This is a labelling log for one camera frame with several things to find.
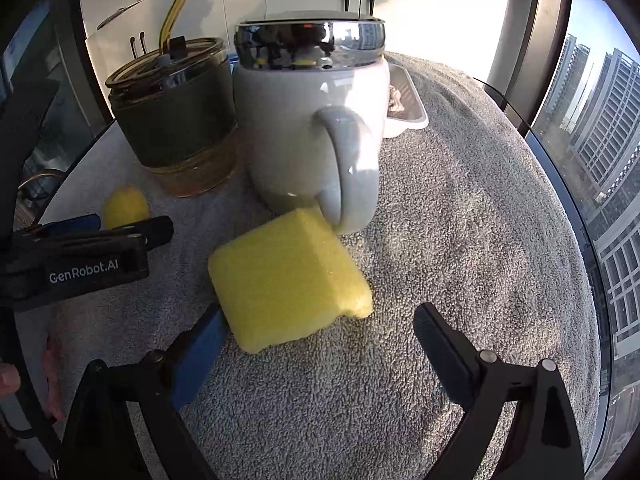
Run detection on grey high-rise building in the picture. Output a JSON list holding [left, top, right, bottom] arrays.
[[537, 32, 592, 132], [585, 180, 640, 362], [570, 50, 640, 202]]

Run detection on amber drinking straw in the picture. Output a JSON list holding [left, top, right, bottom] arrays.
[[159, 0, 195, 56]]

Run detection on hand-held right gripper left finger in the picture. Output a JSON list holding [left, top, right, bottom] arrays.
[[59, 302, 232, 480]]

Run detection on white ceramic mug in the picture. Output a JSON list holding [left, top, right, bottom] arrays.
[[232, 60, 391, 235]]

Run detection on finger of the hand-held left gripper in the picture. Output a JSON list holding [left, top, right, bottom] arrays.
[[30, 213, 174, 251]]

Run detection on person's left hand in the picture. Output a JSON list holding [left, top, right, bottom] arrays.
[[0, 335, 67, 423]]

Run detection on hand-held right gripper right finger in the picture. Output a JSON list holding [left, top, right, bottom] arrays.
[[413, 302, 586, 480]]

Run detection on large yellow sponge block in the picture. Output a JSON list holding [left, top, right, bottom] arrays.
[[207, 206, 374, 354]]

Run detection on grey terry towel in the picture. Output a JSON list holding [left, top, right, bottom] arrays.
[[37, 50, 601, 480]]

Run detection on dark glass tumbler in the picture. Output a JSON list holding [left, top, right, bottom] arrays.
[[105, 36, 238, 197]]

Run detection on bronze metal ring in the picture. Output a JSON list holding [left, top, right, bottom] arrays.
[[19, 171, 67, 197]]

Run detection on white foam tray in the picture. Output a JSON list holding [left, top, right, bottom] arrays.
[[382, 62, 431, 138]]

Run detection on small yellow sponge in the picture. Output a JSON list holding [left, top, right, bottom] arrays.
[[102, 186, 150, 231]]

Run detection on chrome mug lid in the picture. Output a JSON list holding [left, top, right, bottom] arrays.
[[234, 17, 387, 73]]

